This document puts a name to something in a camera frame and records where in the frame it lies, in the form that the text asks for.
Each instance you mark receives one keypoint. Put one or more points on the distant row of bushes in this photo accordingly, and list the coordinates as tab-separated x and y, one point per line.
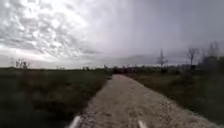
133	70

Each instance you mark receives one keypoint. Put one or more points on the pale gravel path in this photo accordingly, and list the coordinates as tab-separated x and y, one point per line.
130	103

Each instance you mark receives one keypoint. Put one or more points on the bare tree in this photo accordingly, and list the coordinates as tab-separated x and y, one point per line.
192	55
162	60

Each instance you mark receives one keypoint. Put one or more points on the robot's own part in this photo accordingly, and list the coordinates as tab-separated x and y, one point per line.
75	122
142	124

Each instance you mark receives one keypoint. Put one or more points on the dark grass field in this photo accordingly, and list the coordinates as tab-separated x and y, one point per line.
196	90
43	96

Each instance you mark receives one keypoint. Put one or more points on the bare shrub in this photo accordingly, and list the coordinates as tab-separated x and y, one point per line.
22	64

